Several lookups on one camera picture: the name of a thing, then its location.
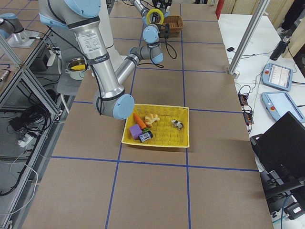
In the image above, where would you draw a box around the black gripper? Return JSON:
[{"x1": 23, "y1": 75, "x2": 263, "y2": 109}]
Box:
[
  {"x1": 149, "y1": 13, "x2": 164, "y2": 30},
  {"x1": 154, "y1": 0, "x2": 167, "y2": 9}
]

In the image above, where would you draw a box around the yellow tape roll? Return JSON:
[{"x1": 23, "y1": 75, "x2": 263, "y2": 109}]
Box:
[{"x1": 146, "y1": 9, "x2": 164, "y2": 24}]

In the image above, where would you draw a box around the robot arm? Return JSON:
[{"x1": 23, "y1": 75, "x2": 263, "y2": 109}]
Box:
[
  {"x1": 39, "y1": 0, "x2": 163, "y2": 120},
  {"x1": 128, "y1": 0, "x2": 173, "y2": 17}
]

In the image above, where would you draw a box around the brown wicker basket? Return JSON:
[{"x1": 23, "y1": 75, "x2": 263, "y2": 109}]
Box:
[{"x1": 163, "y1": 15, "x2": 184, "y2": 33}]

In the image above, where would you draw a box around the yellow woven basket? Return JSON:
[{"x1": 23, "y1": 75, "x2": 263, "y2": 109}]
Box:
[{"x1": 122, "y1": 104, "x2": 190, "y2": 148}]

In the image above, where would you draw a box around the small black usb device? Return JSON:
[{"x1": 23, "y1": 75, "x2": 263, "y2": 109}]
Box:
[{"x1": 226, "y1": 47, "x2": 234, "y2": 52}]

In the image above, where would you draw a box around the white pot with corn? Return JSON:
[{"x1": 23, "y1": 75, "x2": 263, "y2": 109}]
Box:
[{"x1": 64, "y1": 58, "x2": 89, "y2": 81}]

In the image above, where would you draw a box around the toy croissant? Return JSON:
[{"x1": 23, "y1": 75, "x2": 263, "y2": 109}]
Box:
[{"x1": 144, "y1": 114, "x2": 160, "y2": 128}]

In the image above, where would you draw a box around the toy carrot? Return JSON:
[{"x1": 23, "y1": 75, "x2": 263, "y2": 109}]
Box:
[{"x1": 133, "y1": 113, "x2": 150, "y2": 133}]

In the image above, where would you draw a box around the panda figurine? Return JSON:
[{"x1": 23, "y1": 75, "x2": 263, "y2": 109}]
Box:
[{"x1": 171, "y1": 119, "x2": 183, "y2": 130}]

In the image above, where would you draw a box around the purple foam block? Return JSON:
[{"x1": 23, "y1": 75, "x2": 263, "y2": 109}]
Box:
[{"x1": 129, "y1": 124, "x2": 142, "y2": 140}]

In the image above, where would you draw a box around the small battery can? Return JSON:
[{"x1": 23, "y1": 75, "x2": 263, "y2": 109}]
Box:
[{"x1": 139, "y1": 131, "x2": 153, "y2": 143}]

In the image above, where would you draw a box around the black water bottle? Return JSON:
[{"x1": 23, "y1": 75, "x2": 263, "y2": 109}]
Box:
[{"x1": 270, "y1": 36, "x2": 291, "y2": 61}]

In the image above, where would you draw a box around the far teach pendant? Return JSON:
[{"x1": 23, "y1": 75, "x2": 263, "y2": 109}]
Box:
[{"x1": 262, "y1": 63, "x2": 294, "y2": 92}]

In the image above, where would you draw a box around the teach pendant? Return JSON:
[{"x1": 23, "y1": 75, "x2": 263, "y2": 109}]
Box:
[
  {"x1": 262, "y1": 63, "x2": 294, "y2": 92},
  {"x1": 261, "y1": 92, "x2": 305, "y2": 123}
]

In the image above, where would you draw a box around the near teach pendant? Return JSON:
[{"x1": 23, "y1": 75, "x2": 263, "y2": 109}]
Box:
[{"x1": 261, "y1": 92, "x2": 305, "y2": 123}]

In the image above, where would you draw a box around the black laptop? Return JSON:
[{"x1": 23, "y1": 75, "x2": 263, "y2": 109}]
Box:
[{"x1": 250, "y1": 112, "x2": 305, "y2": 178}]

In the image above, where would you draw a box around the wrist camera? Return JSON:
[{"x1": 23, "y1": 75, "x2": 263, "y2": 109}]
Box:
[{"x1": 164, "y1": 23, "x2": 170, "y2": 40}]

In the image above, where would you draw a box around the aluminium frame post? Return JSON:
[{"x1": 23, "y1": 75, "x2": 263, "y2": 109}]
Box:
[{"x1": 227, "y1": 0, "x2": 270, "y2": 79}]

